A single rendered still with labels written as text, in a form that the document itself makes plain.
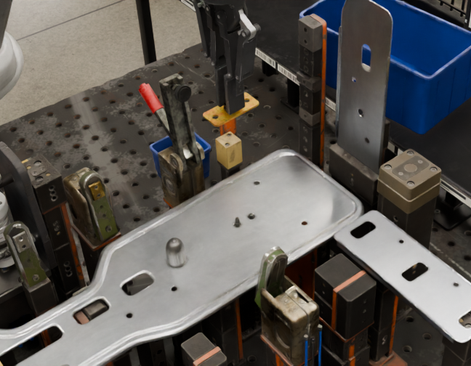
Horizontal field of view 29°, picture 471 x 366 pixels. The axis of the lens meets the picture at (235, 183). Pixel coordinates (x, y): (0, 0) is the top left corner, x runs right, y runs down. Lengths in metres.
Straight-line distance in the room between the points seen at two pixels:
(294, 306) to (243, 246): 0.19
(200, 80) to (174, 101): 0.83
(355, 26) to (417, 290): 0.43
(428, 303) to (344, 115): 0.39
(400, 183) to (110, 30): 2.48
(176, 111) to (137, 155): 0.63
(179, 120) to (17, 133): 0.81
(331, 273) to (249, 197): 0.21
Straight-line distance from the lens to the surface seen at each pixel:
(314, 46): 1.67
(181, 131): 1.56
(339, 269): 1.51
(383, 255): 1.51
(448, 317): 1.44
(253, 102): 1.39
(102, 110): 2.30
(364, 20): 1.49
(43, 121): 2.31
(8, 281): 1.58
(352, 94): 1.59
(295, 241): 1.52
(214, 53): 1.33
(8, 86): 2.13
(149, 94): 1.61
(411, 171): 1.57
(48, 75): 3.67
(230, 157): 1.62
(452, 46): 1.76
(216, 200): 1.59
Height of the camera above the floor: 2.12
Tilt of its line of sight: 44 degrees down
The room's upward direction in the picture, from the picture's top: 4 degrees counter-clockwise
